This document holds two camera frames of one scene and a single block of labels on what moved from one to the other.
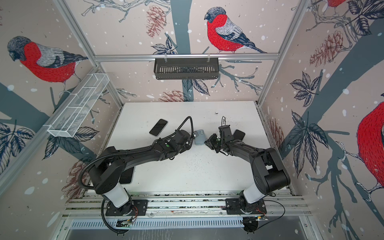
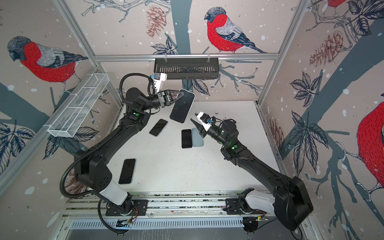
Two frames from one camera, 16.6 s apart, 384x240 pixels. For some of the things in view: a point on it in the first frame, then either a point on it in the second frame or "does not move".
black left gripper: x=186 y=147 -> x=163 y=99
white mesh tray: x=78 y=105 does not move
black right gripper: x=211 y=140 -> x=201 y=129
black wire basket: x=188 y=68 does not move
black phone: x=238 y=135 -> x=181 y=108
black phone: x=126 y=176 does not move
